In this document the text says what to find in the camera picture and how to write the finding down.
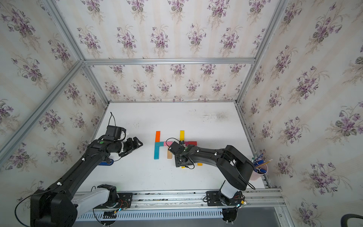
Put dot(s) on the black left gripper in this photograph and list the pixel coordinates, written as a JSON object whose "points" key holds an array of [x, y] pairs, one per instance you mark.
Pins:
{"points": [[131, 148]]}

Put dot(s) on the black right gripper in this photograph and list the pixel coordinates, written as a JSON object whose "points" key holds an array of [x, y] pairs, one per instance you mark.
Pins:
{"points": [[177, 164]]}

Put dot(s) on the natural beige wooden block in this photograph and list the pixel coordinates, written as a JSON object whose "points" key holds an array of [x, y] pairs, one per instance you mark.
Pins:
{"points": [[169, 155]]}

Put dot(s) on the red wooden block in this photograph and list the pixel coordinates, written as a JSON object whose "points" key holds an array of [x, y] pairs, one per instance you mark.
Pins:
{"points": [[191, 143]]}

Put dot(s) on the light pink wooden block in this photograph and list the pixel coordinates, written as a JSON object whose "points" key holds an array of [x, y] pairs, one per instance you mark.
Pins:
{"points": [[166, 143]]}

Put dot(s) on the yellow short wooden block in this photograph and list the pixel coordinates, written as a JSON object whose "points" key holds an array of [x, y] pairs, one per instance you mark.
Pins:
{"points": [[182, 135]]}

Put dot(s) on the orange wooden block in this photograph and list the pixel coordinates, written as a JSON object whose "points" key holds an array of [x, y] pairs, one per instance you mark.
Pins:
{"points": [[157, 138]]}

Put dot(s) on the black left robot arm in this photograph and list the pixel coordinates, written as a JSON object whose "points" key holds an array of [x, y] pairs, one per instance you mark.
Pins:
{"points": [[56, 206]]}

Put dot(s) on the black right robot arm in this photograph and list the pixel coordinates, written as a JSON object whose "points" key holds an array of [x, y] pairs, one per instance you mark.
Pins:
{"points": [[236, 168]]}

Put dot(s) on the blue black small device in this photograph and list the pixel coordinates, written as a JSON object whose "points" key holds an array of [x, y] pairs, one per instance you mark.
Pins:
{"points": [[107, 163]]}

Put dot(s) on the pink pen cup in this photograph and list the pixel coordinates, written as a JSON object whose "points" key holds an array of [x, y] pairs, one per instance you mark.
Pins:
{"points": [[259, 171]]}

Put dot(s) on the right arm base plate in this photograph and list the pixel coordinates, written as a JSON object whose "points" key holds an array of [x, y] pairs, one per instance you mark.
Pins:
{"points": [[216, 198]]}

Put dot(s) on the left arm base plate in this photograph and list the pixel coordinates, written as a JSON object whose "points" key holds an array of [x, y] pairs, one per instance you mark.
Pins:
{"points": [[123, 201]]}

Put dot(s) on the aluminium mounting rail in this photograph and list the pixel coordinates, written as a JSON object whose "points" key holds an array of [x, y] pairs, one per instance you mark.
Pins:
{"points": [[183, 199]]}

